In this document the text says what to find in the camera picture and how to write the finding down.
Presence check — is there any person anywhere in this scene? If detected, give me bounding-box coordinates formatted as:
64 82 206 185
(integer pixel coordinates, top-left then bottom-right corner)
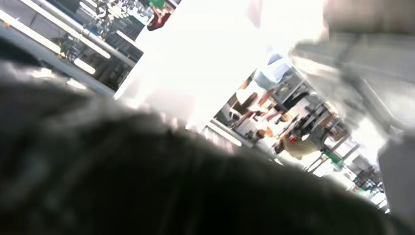
146 0 173 32
274 128 323 161

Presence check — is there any ceiling light strip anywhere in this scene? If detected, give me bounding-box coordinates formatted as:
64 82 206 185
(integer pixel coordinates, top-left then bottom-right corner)
19 0 112 60
73 57 96 75
0 9 62 55

